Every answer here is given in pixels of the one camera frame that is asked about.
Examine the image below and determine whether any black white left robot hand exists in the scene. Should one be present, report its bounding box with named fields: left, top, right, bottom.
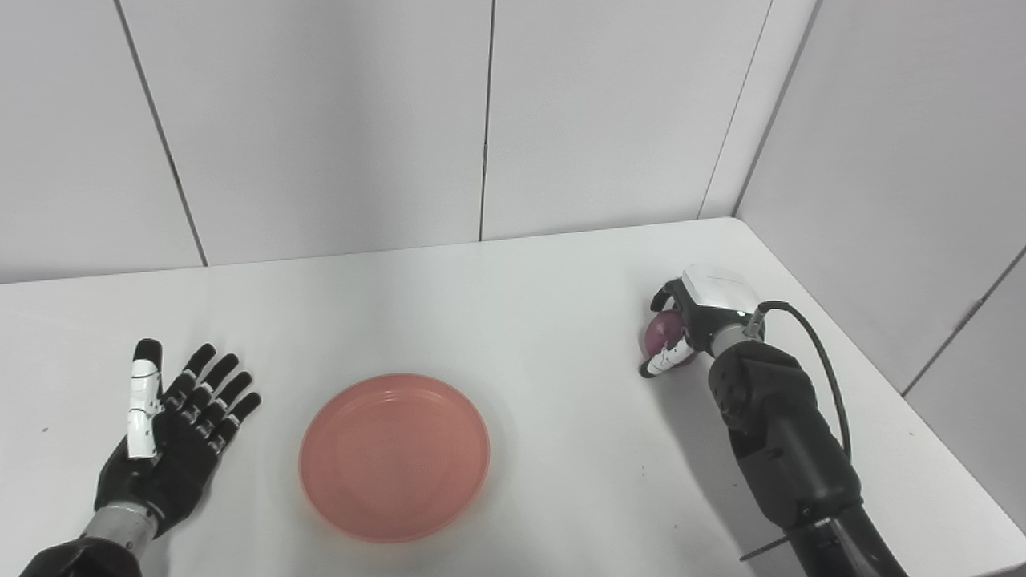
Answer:
left=94, top=338, right=263, bottom=538

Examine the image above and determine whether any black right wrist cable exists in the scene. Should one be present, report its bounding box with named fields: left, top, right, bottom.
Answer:
left=745, top=301, right=853, bottom=462

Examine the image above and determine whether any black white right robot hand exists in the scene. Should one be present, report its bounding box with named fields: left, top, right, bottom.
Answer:
left=639, top=263, right=766, bottom=379

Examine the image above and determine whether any pink round plate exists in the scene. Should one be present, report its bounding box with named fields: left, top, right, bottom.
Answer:
left=298, top=373, right=491, bottom=544

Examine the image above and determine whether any red onion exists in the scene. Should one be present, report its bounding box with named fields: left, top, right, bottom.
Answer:
left=639, top=311, right=698, bottom=369

